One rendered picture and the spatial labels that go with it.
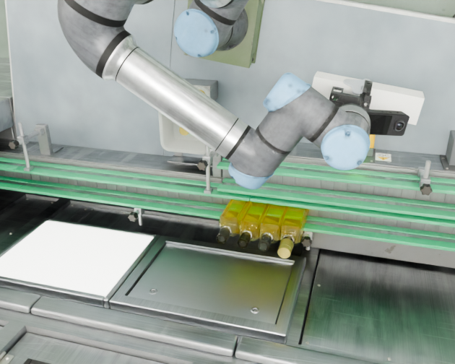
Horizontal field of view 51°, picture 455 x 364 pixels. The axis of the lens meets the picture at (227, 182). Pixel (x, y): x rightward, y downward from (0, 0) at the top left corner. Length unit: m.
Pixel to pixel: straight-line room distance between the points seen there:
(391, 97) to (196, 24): 0.49
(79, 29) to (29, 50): 0.99
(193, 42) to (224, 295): 0.66
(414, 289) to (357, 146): 0.75
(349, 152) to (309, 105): 0.10
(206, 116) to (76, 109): 1.01
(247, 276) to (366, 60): 0.70
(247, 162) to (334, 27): 0.69
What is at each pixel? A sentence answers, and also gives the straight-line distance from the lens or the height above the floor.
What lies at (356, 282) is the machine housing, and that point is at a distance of 1.46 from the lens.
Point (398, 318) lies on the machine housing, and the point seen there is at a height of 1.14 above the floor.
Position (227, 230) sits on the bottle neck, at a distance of 1.31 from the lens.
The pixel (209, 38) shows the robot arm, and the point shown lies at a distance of 1.21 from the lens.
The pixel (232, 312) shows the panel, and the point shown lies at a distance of 1.26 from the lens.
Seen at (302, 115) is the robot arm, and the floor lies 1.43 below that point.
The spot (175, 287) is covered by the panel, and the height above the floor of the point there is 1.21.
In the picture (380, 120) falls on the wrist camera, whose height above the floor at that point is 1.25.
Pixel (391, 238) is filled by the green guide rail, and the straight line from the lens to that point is 1.44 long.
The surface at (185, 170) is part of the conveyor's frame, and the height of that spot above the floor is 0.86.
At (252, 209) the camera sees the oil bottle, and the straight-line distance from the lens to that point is 1.40.
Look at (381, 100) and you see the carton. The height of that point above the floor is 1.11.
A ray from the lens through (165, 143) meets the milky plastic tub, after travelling 1.59.
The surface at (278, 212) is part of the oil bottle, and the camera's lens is 1.38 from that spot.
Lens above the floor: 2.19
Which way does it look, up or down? 60 degrees down
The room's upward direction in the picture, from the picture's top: 146 degrees counter-clockwise
